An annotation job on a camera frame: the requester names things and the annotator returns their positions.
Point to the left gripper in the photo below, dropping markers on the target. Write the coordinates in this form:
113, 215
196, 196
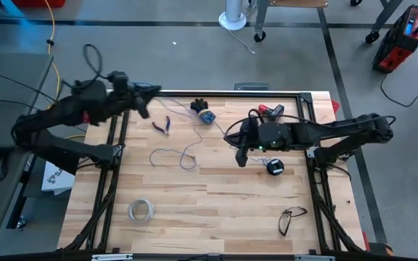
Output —
123, 99

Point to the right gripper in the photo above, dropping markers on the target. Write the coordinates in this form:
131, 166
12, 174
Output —
252, 143

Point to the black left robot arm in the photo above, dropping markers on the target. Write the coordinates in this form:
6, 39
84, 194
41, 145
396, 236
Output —
49, 119

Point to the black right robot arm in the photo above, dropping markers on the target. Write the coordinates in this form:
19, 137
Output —
339, 128

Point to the red black tool battery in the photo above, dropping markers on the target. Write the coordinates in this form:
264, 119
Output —
267, 108

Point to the black glove blue yellow cuff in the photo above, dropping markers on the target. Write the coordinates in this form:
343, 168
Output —
199, 106

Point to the grey metal plate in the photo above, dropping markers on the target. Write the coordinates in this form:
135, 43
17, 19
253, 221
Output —
251, 86

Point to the black safety glasses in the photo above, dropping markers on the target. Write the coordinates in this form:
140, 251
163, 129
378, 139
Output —
284, 222

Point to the clear tape roll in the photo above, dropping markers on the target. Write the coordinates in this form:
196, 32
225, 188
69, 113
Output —
141, 200

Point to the black angled stand bar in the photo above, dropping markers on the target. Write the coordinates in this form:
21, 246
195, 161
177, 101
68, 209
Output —
56, 157

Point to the white pole base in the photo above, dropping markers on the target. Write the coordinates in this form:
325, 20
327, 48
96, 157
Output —
232, 20

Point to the white printed box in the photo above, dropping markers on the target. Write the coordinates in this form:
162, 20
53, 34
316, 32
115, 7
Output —
54, 179

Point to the wooden table on casters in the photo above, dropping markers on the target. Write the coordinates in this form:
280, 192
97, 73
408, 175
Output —
261, 14

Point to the grey desk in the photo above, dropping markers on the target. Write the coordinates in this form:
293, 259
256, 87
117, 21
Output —
9, 72

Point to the red plastic crate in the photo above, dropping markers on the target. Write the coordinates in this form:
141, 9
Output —
38, 3

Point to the red black tool case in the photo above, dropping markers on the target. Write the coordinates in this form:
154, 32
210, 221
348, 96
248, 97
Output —
397, 54

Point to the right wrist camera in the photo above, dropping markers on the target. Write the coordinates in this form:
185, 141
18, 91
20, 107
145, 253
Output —
249, 125

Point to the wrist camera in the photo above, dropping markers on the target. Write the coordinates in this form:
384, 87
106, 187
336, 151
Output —
249, 125
119, 78

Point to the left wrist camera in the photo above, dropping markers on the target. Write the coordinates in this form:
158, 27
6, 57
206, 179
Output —
119, 78

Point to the red corner bracket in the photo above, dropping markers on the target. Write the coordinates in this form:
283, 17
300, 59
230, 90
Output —
335, 106

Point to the silver metal bracket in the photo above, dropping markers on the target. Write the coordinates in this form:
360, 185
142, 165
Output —
314, 258
111, 257

